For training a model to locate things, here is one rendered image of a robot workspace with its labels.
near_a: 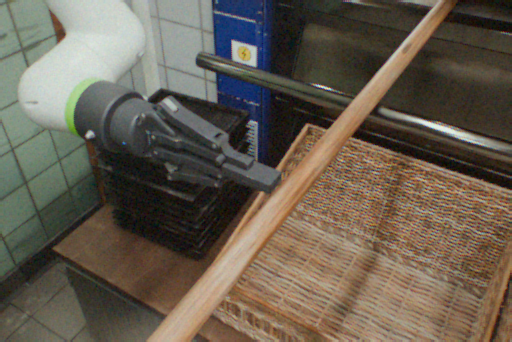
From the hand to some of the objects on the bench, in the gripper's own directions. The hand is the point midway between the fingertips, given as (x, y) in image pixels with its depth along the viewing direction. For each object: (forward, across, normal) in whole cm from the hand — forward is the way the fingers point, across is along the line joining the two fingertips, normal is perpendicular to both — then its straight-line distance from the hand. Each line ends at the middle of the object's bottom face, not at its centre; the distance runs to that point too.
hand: (251, 173), depth 60 cm
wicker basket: (+8, +61, -36) cm, 71 cm away
